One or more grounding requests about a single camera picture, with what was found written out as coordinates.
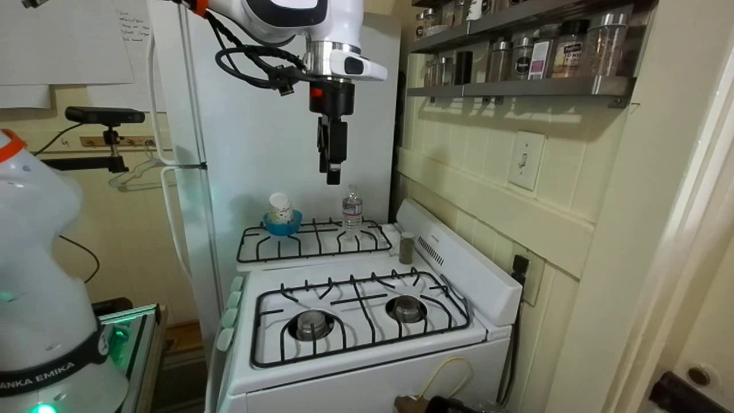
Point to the white refrigerator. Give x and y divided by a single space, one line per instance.
234 145

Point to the white light switch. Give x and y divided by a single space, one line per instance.
527 159

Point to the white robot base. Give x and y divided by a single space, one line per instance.
54 353

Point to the white gas stove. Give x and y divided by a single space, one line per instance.
463 366

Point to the small grey shaker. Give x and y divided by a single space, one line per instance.
406 246

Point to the left black burner grate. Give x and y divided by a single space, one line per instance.
311 240

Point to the patterned paper cup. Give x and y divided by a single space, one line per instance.
280 208

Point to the blue bowl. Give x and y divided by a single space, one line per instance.
283 229

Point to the clear water bottle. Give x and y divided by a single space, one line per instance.
351 215

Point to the grey spice rack shelf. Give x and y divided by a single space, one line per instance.
529 49

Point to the black camera on stand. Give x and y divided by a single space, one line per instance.
108 119

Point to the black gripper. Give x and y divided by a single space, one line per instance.
332 99

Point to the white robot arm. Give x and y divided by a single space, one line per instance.
274 45

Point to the black wall plug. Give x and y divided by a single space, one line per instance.
520 269

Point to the black burner grate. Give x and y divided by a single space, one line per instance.
311 240
303 323

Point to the right black burner grate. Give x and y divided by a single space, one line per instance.
303 323

